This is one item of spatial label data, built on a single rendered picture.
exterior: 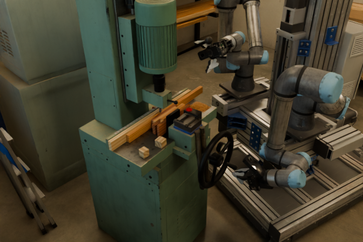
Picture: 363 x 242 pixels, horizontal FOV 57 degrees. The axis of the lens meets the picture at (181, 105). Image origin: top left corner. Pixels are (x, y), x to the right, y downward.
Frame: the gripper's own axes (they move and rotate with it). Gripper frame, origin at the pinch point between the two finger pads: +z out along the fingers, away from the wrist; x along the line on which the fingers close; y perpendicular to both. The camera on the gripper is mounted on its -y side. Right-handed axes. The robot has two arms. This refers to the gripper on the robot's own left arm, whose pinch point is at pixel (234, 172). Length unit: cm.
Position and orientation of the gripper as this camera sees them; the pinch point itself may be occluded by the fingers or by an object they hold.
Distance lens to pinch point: 169.2
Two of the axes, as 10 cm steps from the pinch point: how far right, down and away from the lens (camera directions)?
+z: -6.7, 1.1, 7.4
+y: 4.2, 8.7, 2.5
